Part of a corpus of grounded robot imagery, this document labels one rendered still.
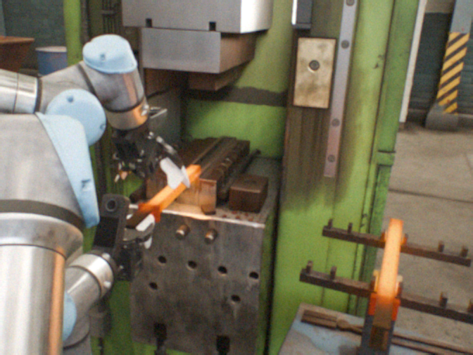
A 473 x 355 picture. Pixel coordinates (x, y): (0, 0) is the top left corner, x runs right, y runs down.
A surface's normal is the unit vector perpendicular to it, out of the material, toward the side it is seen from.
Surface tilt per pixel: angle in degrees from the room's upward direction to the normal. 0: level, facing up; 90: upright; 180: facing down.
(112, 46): 29
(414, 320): 0
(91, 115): 90
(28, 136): 34
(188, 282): 90
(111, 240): 57
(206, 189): 90
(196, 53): 90
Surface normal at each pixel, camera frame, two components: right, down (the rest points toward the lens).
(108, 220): -0.19, -0.24
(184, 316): -0.24, 0.33
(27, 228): 0.45, 0.23
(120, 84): 0.54, 0.60
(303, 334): 0.04, -0.94
